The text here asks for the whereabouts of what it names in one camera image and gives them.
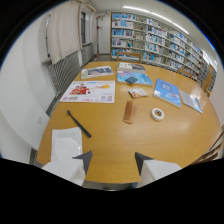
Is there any grey blue booklet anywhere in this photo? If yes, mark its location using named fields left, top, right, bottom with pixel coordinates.
left=178, top=88, right=204, bottom=114

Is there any teal magazine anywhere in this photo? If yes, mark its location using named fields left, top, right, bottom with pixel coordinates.
left=116, top=70, right=154, bottom=87

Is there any small dark blue pouch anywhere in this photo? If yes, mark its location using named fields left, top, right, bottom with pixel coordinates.
left=124, top=76, right=139, bottom=85

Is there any grey radiator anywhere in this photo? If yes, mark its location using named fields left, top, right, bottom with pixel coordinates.
left=45, top=50, right=82, bottom=96

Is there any black toothbrush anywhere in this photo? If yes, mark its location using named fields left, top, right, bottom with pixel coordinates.
left=66, top=109, right=93, bottom=139

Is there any white poster with red figures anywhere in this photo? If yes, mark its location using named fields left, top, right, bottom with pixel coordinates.
left=59, top=80, right=116, bottom=104

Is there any white tape roll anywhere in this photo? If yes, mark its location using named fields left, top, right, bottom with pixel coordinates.
left=150, top=107, right=165, bottom=122

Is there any white curtain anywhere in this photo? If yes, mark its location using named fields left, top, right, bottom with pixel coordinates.
left=46, top=0, right=84, bottom=66

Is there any wooden chair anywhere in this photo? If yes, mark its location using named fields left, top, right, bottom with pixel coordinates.
left=200, top=68, right=214, bottom=98
left=116, top=51, right=143, bottom=64
left=189, top=123, right=224, bottom=167
left=176, top=67, right=194, bottom=80

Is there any clear plastic bag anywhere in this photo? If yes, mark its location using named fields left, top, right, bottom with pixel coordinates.
left=50, top=126, right=84, bottom=164

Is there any grey stacked book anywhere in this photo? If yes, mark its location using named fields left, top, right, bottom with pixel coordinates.
left=116, top=62, right=147, bottom=74

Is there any long library bookshelf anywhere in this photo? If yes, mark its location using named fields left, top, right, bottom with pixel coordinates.
left=110, top=11, right=209, bottom=83

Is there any blue book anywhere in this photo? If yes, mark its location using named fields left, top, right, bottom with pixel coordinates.
left=153, top=78, right=183, bottom=109

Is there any small snack packet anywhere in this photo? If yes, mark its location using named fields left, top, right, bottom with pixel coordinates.
left=128, top=87, right=148, bottom=99

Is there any wooden comb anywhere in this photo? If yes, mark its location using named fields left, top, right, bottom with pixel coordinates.
left=122, top=100, right=138, bottom=125

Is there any dark photo magazine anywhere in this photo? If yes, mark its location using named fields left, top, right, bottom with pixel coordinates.
left=80, top=65, right=115, bottom=80

